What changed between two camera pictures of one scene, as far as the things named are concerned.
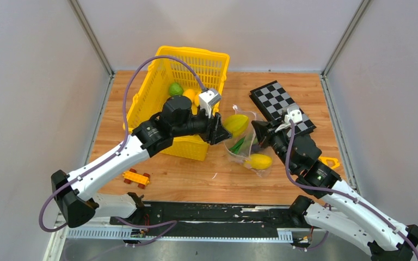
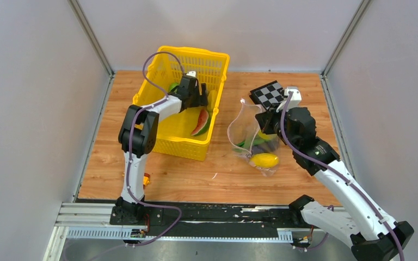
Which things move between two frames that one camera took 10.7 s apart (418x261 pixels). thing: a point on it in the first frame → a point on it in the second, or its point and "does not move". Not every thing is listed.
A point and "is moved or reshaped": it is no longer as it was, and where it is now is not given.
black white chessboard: [272, 98] does not move
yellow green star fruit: [236, 124] is moved or reshaped
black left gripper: [220, 134] → [203, 100]
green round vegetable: [176, 89] does not move
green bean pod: [236, 148] → [248, 142]
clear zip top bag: [243, 147] is moved or reshaped
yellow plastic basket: [203, 70] does not move
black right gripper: [262, 130] → [265, 119]
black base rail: [289, 217] does not move
